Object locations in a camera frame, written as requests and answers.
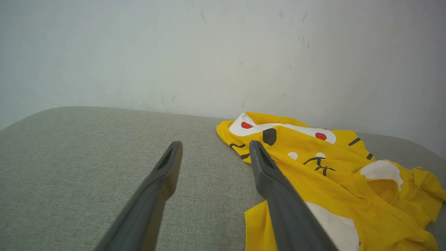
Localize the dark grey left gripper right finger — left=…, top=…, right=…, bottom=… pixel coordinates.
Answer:
left=249, top=140, right=338, bottom=251

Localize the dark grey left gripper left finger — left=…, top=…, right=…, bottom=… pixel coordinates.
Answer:
left=94, top=141, right=183, bottom=251

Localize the yellow printed t-shirt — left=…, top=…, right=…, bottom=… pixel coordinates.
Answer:
left=216, top=112, right=446, bottom=251

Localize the grey fabric sofa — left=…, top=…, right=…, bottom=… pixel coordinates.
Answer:
left=0, top=106, right=446, bottom=251

